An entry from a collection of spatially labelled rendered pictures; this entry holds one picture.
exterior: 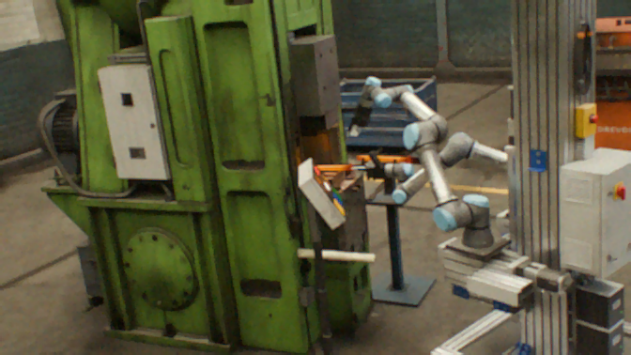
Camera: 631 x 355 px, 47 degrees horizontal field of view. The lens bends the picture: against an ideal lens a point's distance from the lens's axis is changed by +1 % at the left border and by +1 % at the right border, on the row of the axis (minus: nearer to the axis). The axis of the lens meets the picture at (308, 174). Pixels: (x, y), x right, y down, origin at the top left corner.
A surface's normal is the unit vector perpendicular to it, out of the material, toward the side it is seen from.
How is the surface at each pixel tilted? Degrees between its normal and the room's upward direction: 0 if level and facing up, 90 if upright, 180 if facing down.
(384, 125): 90
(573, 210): 90
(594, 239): 90
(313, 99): 90
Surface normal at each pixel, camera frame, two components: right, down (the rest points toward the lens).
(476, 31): -0.55, 0.30
